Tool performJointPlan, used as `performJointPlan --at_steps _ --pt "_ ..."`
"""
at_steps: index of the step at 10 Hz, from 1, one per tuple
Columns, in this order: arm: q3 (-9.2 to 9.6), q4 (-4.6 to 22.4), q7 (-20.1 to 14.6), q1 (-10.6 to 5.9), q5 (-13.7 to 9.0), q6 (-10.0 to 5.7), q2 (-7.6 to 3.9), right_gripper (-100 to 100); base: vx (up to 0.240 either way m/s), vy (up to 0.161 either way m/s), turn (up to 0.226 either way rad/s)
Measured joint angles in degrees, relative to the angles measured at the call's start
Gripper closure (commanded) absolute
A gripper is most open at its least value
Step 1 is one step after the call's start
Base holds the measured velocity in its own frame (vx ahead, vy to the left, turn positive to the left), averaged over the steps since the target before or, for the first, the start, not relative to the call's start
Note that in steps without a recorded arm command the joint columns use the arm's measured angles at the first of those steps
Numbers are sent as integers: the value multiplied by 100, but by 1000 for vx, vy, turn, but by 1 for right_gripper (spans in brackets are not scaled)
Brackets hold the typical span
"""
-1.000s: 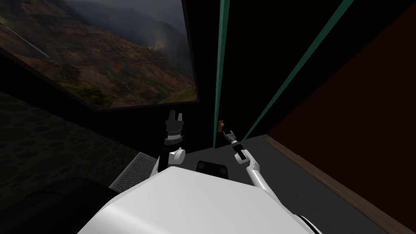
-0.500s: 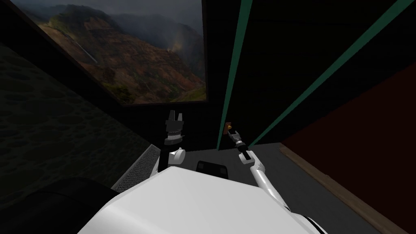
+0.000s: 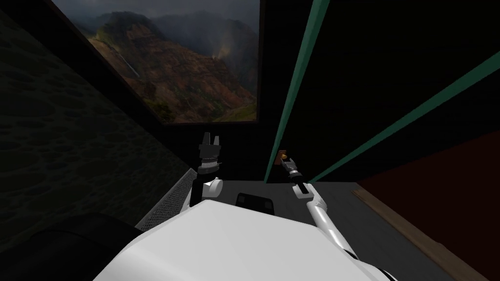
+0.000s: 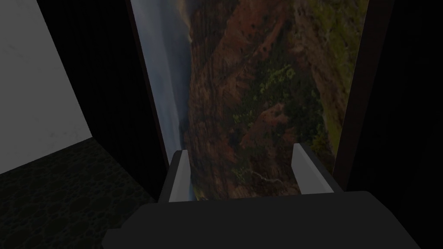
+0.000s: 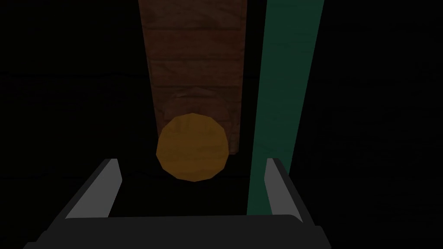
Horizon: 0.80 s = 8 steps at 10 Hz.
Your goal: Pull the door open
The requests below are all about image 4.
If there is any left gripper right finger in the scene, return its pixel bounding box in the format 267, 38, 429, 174
291, 143, 344, 195

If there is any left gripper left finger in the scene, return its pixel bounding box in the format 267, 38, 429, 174
158, 150, 191, 203

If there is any framed landscape picture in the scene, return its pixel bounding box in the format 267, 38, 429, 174
125, 0, 395, 201

